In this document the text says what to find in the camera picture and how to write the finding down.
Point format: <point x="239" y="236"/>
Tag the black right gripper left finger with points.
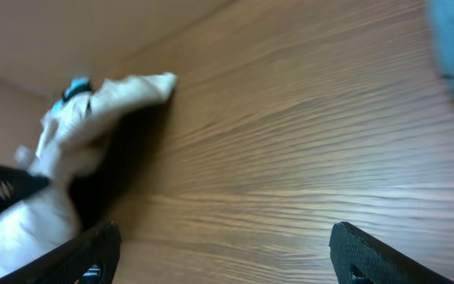
<point x="99" y="246"/>

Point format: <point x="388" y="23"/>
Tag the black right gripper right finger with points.
<point x="358" y="257"/>

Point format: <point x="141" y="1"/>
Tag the beige khaki shorts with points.
<point x="74" y="140"/>

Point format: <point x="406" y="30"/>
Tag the light blue shirt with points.
<point x="77" y="86"/>

